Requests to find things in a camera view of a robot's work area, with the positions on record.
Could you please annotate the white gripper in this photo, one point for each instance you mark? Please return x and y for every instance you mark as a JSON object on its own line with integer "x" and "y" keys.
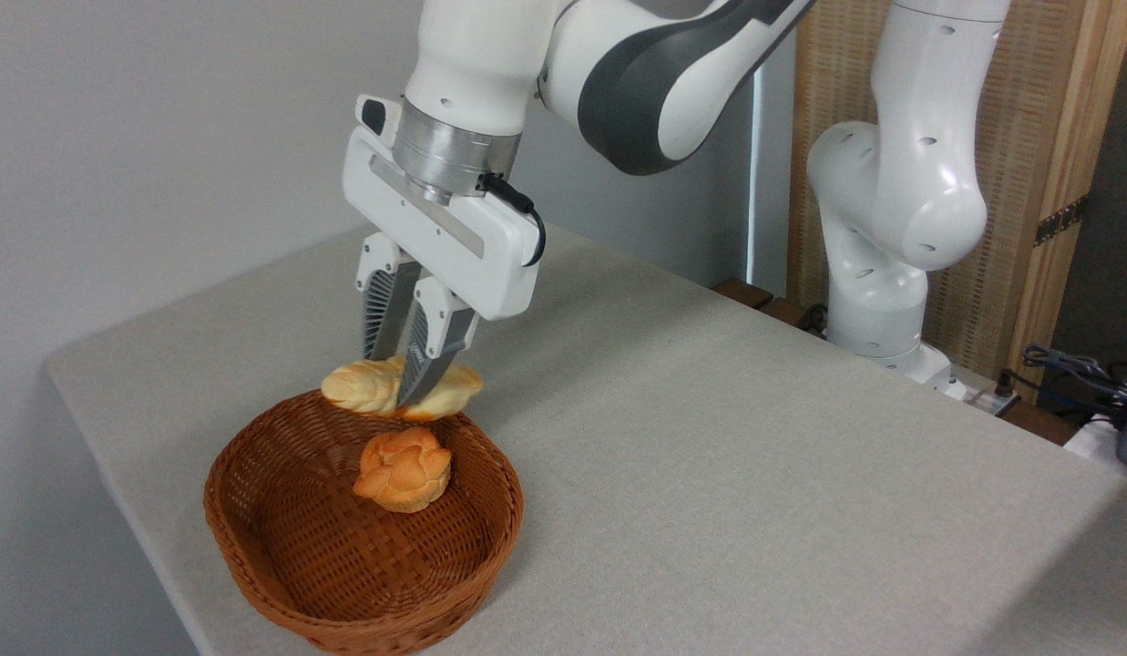
{"x": 472, "y": 255}

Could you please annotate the long braided bread loaf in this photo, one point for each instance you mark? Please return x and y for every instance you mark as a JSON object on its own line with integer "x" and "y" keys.
{"x": 355, "y": 387}

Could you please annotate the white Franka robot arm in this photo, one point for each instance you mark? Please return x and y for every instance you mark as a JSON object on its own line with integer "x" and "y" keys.
{"x": 900, "y": 182}

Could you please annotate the round knotted bread roll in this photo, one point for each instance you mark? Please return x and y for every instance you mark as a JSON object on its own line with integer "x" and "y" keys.
{"x": 404, "y": 472}

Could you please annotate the brown woven wicker basket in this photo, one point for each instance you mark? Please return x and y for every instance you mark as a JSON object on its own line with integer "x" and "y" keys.
{"x": 299, "y": 565}

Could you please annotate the wooden woven folding screen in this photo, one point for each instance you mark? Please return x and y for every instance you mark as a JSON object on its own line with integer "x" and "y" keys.
{"x": 1028, "y": 137}

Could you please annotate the metal screen hinge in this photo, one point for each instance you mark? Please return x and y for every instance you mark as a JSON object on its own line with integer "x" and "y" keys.
{"x": 1062, "y": 220}

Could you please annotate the white vertical frame strip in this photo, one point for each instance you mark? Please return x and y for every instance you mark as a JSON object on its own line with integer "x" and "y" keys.
{"x": 756, "y": 182}

